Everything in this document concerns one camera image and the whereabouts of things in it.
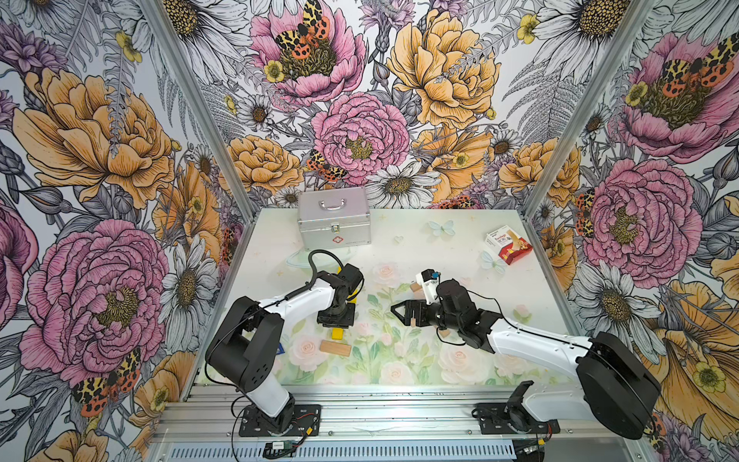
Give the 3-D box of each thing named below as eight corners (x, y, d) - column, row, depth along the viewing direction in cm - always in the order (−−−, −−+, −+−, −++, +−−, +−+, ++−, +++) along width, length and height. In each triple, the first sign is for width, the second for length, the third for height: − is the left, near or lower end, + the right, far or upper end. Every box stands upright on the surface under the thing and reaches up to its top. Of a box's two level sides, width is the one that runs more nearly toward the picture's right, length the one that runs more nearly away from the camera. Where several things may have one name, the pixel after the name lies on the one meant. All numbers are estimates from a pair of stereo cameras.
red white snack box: (507, 266, 108) (512, 258, 104) (481, 242, 116) (485, 233, 112) (528, 254, 112) (534, 245, 108) (502, 231, 120) (506, 222, 116)
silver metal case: (301, 252, 112) (292, 222, 99) (311, 208, 127) (304, 178, 115) (370, 252, 112) (369, 223, 99) (371, 209, 128) (370, 178, 115)
